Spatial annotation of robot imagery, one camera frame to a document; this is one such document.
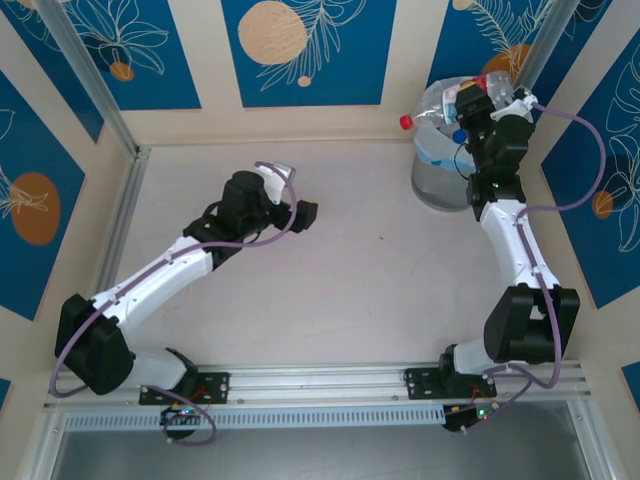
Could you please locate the clear bottle with red label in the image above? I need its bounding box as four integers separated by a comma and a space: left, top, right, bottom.
473, 71, 517, 109

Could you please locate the large clear bottle red cap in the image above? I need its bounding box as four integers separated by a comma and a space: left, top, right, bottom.
398, 77, 471, 146

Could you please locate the clear bottle blue Pepsi label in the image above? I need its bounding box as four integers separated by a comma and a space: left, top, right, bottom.
414, 127, 474, 169

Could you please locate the clear bin of plastic bottles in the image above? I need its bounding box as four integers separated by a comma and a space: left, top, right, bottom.
409, 77, 482, 214

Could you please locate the small circuit board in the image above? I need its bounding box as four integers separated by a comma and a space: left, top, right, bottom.
446, 403, 496, 432
160, 405, 201, 426

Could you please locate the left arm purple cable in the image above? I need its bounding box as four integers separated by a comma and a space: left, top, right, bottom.
49, 160, 296, 446

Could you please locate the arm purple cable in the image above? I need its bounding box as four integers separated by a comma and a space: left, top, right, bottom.
462, 99, 608, 437
49, 160, 296, 446

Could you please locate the thin black cable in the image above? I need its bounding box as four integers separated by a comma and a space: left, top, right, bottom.
451, 141, 476, 179

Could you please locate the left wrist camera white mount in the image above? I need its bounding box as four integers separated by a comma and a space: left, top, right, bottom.
255, 160, 298, 205

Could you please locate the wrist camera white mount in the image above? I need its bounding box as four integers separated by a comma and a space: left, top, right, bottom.
489, 85, 540, 122
255, 160, 298, 205

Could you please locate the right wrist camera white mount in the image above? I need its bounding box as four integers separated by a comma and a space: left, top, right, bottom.
489, 85, 540, 122

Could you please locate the aluminium corner post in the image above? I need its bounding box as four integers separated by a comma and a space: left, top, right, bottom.
517, 0, 572, 99
37, 0, 140, 157

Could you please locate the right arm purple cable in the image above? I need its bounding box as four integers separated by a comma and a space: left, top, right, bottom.
462, 99, 608, 437

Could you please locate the aluminium table side rail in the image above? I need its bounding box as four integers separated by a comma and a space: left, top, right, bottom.
93, 145, 153, 301

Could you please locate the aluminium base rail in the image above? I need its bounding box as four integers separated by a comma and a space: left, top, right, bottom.
42, 362, 586, 410

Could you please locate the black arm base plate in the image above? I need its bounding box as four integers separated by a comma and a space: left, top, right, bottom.
403, 367, 499, 401
138, 370, 232, 406

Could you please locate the grey slotted cable duct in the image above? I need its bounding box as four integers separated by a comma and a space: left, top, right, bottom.
63, 403, 446, 434

